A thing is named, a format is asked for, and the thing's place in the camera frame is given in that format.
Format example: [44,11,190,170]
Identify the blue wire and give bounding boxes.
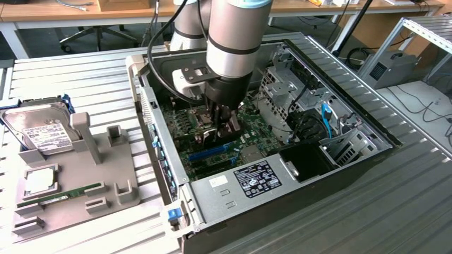
[320,103,334,140]

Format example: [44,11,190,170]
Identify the black wire bundle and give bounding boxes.
[284,110,328,145]

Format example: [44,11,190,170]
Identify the coiled black cable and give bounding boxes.
[346,47,370,70]

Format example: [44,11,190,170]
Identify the cardboard box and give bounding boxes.
[97,0,152,12]

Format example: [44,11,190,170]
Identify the thin hanging cable with plug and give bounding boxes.
[140,0,161,47]

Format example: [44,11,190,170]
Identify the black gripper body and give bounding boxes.
[204,70,253,111]

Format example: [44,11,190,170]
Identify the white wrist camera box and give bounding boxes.
[170,66,220,103]

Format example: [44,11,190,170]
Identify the green motherboard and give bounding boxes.
[154,89,282,180]

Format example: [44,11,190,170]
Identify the black expansion slot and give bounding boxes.
[194,164,236,178]
[192,158,232,171]

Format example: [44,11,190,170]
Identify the grey power supply with label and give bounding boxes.
[182,153,302,231]

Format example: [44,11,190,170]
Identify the CPU socket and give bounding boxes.
[189,107,214,128]

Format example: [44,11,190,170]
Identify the blue case latch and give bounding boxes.
[165,208,182,222]

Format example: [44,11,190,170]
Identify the open black PC case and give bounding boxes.
[125,39,402,254]

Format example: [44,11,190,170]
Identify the grey parts rack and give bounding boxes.
[12,112,141,243]

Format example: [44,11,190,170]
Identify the silver hard disk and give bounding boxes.
[1,103,77,156]

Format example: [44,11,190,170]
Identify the black tripod pole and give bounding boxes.
[330,0,373,56]

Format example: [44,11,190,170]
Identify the black office chair base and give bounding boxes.
[57,25,138,52]

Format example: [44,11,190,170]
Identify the small white yellow boxes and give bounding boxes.
[306,0,357,7]

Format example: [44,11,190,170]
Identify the black graphics card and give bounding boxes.
[193,128,241,151]

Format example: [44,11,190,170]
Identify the metal disk bay cage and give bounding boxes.
[258,66,318,112]

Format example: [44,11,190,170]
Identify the silver chipset heatsink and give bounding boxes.
[242,147,266,162]

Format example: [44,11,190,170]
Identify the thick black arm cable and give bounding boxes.
[146,0,205,106]

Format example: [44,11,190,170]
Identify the black cable on white table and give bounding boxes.
[386,86,452,124]

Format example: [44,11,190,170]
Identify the aluminium frame shelf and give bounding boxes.
[358,15,452,88]

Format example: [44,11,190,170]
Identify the blue disk caddy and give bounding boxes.
[0,94,77,151]

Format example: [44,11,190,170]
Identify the green RAM stick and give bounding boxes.
[16,184,101,208]

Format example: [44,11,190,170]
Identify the blue expansion slot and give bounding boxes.
[188,148,230,161]

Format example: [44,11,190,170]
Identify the CPU chip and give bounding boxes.
[24,169,57,195]

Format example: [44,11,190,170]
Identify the long wooden desk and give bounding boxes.
[268,0,445,51]

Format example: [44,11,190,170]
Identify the grey cable on desk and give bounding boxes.
[54,0,94,12]

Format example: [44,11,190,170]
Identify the grey computer box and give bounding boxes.
[366,50,420,89]

